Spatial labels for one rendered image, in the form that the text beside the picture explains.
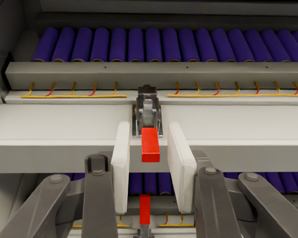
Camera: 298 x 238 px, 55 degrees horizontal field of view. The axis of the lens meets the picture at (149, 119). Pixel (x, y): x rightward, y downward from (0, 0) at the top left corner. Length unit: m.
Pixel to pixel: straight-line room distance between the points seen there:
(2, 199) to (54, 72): 0.16
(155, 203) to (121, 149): 0.25
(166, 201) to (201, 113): 0.16
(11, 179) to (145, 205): 0.16
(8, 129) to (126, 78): 0.12
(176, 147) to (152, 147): 0.03
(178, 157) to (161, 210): 0.25
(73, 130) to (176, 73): 0.11
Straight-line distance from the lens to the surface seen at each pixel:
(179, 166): 0.15
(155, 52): 0.32
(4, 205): 0.38
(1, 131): 0.29
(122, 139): 0.17
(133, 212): 0.41
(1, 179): 0.36
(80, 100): 0.29
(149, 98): 0.24
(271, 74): 0.32
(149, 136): 0.21
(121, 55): 0.32
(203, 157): 0.17
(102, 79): 0.29
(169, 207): 0.40
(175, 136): 0.18
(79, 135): 0.26
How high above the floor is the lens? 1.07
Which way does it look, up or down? 29 degrees down
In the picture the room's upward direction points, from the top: 1 degrees clockwise
